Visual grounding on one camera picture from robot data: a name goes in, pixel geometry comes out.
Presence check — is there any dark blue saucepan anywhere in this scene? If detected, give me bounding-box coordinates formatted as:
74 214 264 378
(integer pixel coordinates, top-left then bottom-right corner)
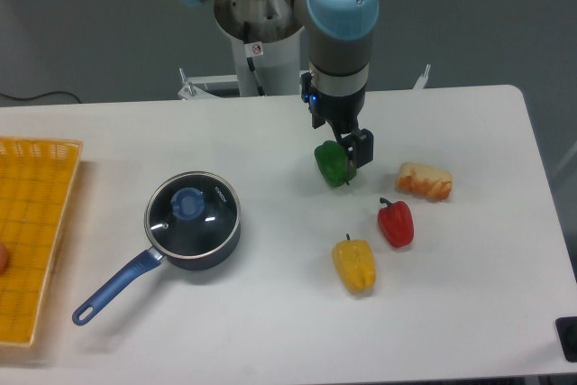
71 170 243 326

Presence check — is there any white base frame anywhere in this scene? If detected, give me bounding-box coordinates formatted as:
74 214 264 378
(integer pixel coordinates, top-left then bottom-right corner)
177 63 433 101

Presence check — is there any green bell pepper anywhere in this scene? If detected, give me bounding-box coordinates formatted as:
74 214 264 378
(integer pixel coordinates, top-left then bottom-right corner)
314 141 357 188

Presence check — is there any yellow woven basket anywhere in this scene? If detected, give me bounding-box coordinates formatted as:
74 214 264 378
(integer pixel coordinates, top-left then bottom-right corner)
1 136 83 347

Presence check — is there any black cable on floor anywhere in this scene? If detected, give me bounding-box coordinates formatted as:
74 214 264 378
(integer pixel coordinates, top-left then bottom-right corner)
0 91 83 104

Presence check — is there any yellow bell pepper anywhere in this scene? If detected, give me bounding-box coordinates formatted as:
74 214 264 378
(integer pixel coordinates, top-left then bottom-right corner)
332 234 376 294

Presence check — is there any toasted bread piece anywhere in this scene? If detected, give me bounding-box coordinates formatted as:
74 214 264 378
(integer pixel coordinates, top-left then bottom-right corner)
396 162 453 201

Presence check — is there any black table corner device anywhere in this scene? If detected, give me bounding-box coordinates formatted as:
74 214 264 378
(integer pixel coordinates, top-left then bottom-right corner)
555 316 577 362

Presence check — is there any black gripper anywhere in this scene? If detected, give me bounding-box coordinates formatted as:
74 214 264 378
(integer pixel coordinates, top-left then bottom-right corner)
300 72 374 168

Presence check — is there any red bell pepper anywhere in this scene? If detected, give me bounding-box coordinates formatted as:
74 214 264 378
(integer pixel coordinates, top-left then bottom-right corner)
377 197 414 248

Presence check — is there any glass lid blue knob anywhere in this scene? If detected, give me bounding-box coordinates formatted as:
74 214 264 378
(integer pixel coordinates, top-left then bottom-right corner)
144 171 241 262

